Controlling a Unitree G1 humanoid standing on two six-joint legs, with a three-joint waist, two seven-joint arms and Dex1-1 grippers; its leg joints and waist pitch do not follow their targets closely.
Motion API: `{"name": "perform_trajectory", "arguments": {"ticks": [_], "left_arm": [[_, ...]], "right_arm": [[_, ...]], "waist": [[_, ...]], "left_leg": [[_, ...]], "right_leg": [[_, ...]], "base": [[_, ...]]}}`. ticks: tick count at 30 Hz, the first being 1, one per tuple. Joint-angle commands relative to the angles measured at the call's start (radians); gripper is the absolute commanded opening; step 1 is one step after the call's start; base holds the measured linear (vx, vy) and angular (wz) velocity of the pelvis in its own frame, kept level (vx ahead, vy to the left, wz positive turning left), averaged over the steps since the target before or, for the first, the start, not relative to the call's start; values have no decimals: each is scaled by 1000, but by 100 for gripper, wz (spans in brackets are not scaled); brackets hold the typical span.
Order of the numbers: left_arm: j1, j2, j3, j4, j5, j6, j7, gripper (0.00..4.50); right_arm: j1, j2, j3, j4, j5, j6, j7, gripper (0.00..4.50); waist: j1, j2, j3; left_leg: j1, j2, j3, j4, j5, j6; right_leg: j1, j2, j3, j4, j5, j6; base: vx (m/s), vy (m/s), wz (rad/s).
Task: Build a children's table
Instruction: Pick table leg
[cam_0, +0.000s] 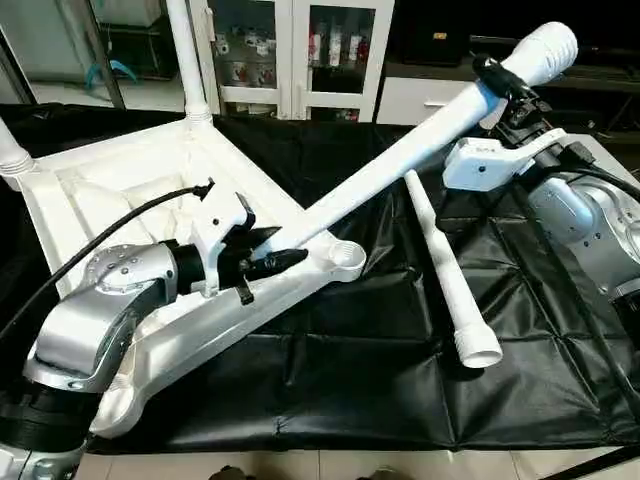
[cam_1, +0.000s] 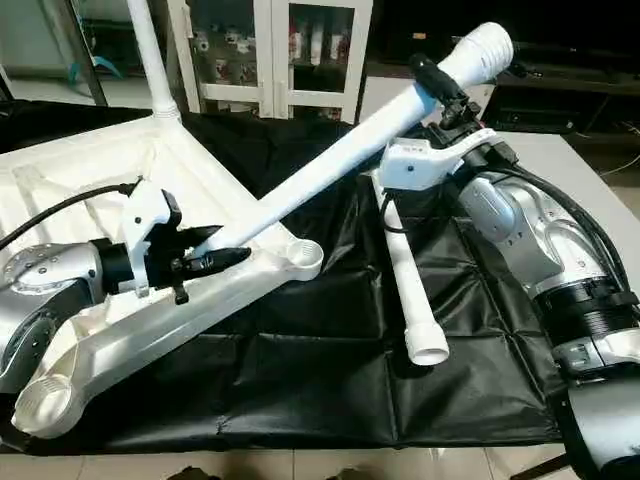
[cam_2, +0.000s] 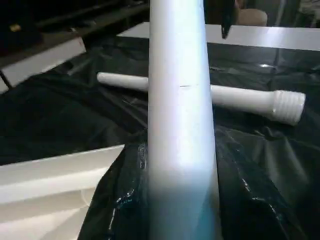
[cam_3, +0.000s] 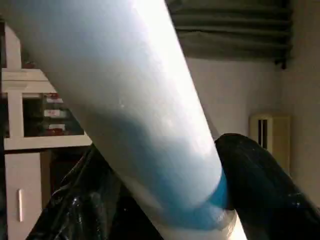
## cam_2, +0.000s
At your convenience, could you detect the black box with yellow label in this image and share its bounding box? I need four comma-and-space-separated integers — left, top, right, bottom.
0, 15, 41, 53

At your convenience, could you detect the white plastic table top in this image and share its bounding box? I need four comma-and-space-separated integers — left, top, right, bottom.
0, 144, 127, 240

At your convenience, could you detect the black work mat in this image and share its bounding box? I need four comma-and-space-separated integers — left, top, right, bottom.
0, 35, 320, 240

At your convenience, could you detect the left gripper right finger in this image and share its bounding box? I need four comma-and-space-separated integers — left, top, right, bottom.
215, 127, 307, 240

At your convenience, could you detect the white plastic table leg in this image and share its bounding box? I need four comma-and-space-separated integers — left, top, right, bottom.
146, 0, 222, 240
96, 72, 307, 126

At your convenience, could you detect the white drawer unit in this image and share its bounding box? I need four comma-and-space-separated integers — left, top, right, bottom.
0, 36, 87, 90

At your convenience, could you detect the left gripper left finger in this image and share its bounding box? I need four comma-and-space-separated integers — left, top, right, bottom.
77, 142, 151, 240

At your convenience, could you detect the white flat panel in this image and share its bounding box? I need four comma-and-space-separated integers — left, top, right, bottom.
116, 22, 320, 52

